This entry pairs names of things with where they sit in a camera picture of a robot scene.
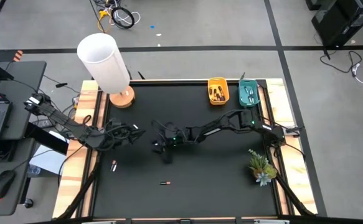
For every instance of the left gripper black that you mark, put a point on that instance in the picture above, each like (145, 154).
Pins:
(119, 135)

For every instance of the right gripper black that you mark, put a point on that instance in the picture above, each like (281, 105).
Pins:
(175, 137)

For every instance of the yellow plastic bin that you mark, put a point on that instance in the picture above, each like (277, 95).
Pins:
(218, 102)

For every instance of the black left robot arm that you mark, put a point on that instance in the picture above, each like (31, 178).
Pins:
(59, 119)

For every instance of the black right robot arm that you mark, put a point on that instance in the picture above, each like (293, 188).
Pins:
(212, 129)

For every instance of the white shade wooden base lamp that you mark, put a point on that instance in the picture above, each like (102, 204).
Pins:
(103, 62)

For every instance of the potted green succulent plant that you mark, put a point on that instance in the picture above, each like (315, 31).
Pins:
(262, 169)

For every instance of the teal plastic bin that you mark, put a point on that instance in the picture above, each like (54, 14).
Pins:
(242, 93)

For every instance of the black desk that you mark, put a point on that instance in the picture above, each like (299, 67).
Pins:
(22, 87)

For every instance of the black computer mouse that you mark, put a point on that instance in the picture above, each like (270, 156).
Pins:
(3, 184)

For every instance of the orange black striped marker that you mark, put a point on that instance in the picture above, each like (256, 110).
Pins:
(17, 55)

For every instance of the black computer tower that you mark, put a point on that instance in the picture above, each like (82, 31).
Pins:
(343, 18)

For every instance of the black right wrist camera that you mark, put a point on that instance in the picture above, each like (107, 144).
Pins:
(157, 147)

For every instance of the black diagonal frame strut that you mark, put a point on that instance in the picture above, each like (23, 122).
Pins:
(78, 193)
(293, 196)

